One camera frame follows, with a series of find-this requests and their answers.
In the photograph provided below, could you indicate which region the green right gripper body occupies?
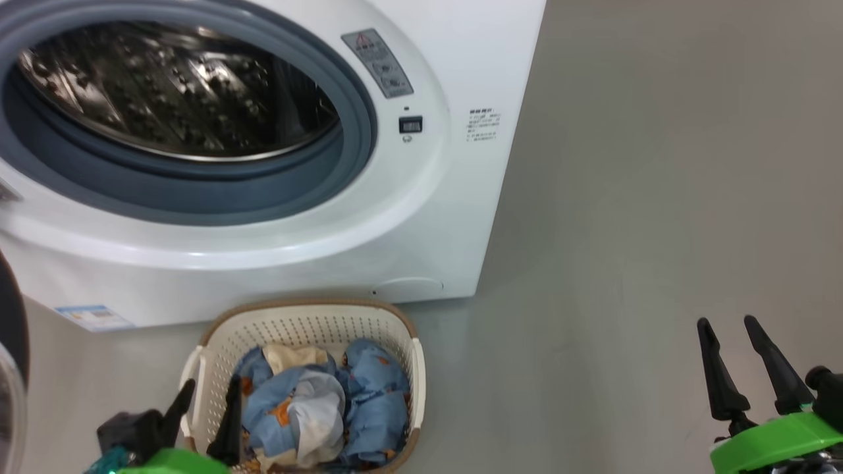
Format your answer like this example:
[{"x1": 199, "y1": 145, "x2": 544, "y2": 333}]
[{"x1": 710, "y1": 409, "x2": 843, "y2": 474}]

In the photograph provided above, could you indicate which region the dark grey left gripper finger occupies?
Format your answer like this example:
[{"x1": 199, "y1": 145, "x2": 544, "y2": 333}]
[
  {"x1": 206, "y1": 374, "x2": 243, "y2": 467},
  {"x1": 161, "y1": 379, "x2": 196, "y2": 448}
]

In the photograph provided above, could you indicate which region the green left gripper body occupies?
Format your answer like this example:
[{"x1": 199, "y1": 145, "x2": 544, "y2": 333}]
[{"x1": 119, "y1": 448, "x2": 231, "y2": 474}]

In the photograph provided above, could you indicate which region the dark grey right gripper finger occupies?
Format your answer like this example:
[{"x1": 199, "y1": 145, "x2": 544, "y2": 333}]
[
  {"x1": 697, "y1": 318, "x2": 751, "y2": 422},
  {"x1": 744, "y1": 315, "x2": 815, "y2": 415}
]

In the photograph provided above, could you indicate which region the cream white garment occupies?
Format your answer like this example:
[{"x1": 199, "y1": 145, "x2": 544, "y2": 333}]
[{"x1": 262, "y1": 342, "x2": 346, "y2": 469}]

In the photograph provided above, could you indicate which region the blue patterned garment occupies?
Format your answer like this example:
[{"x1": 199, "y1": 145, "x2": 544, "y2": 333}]
[{"x1": 234, "y1": 339, "x2": 410, "y2": 469}]

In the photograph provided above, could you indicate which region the black round glass washer door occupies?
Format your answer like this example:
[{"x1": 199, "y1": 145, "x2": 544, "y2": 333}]
[{"x1": 0, "y1": 250, "x2": 30, "y2": 474}]

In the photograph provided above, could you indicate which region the white front-load washing machine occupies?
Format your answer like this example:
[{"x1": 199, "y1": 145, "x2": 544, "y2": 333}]
[{"x1": 0, "y1": 0, "x2": 547, "y2": 330}]

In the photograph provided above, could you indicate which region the blue energy label sticker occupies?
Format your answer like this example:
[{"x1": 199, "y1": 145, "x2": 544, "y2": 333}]
[{"x1": 55, "y1": 304, "x2": 136, "y2": 332}]

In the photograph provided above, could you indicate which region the cream perforated laundry basket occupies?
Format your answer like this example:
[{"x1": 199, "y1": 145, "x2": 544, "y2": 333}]
[{"x1": 179, "y1": 298, "x2": 427, "y2": 474}]

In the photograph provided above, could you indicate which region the round white filter cover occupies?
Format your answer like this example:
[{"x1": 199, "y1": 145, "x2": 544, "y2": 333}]
[{"x1": 379, "y1": 276, "x2": 443, "y2": 303}]

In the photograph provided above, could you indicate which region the grey warning sticker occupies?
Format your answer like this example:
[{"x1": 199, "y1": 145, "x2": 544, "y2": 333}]
[{"x1": 341, "y1": 28, "x2": 414, "y2": 99}]

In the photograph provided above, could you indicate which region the teal left camera connector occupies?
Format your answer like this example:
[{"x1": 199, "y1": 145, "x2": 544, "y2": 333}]
[{"x1": 84, "y1": 446, "x2": 131, "y2": 474}]

